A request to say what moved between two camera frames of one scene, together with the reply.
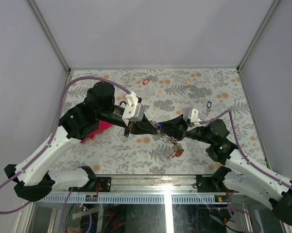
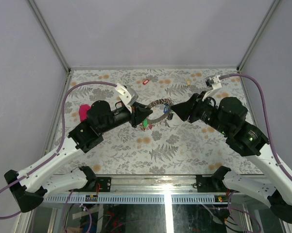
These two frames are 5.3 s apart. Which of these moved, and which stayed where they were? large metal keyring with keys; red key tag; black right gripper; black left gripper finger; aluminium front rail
Moved: large metal keyring with keys; black left gripper finger; black right gripper
Stayed: red key tag; aluminium front rail
